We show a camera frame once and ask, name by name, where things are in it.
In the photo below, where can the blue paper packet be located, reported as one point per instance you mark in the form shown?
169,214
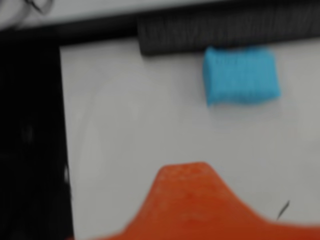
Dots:
240,75

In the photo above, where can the dark grey foam strip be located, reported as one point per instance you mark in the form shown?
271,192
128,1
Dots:
225,27

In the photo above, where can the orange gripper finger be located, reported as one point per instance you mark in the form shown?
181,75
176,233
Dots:
107,237
190,200

